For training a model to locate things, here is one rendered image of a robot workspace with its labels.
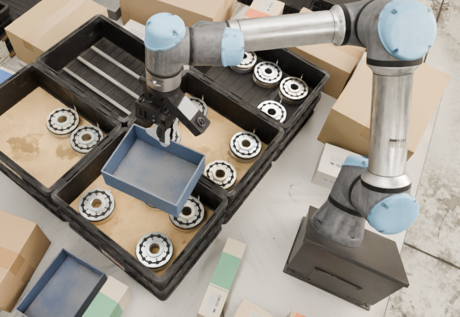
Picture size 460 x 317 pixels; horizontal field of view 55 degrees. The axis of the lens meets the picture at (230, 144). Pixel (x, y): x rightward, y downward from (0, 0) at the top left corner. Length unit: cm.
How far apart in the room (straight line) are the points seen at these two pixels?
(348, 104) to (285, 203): 40
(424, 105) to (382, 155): 64
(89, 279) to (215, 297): 38
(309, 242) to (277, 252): 29
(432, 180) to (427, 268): 51
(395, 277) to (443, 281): 124
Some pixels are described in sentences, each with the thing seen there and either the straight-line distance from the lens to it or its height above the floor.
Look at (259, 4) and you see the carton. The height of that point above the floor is 85.
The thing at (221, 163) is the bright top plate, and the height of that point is 86.
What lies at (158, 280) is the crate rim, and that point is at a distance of 118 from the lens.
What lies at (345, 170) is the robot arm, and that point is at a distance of 123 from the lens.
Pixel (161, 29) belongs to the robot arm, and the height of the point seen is 148.
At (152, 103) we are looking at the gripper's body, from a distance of 101.
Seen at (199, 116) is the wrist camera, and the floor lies 126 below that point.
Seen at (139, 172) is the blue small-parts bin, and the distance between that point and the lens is 113.
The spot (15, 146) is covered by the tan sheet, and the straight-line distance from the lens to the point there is 154.
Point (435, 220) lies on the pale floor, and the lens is 257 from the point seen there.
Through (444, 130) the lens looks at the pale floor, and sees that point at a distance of 292.
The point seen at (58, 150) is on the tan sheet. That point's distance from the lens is 150.
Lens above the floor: 207
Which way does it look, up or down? 58 degrees down
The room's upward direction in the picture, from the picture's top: 10 degrees clockwise
